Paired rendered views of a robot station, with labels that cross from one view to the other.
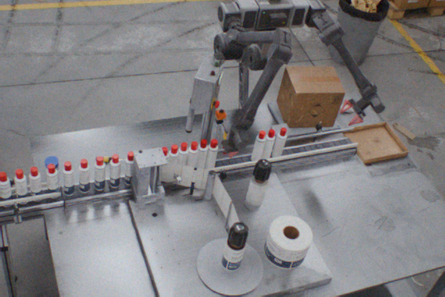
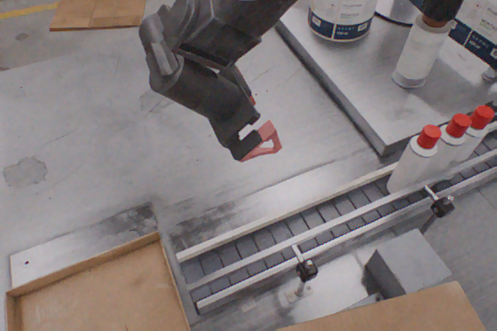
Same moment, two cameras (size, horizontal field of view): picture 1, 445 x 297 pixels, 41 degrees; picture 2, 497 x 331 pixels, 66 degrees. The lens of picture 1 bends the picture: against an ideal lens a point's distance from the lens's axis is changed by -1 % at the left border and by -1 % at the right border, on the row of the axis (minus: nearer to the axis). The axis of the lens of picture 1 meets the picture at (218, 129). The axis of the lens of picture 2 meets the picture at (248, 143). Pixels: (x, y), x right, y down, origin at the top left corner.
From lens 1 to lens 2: 3.27 m
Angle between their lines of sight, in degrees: 85
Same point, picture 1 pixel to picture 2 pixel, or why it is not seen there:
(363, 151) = (149, 282)
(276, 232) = not seen: outside the picture
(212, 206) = (473, 64)
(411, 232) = (111, 90)
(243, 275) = not seen: outside the picture
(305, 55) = not seen: outside the picture
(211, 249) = not seen: hidden behind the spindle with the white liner
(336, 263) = not seen: hidden behind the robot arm
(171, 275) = not seen: outside the picture
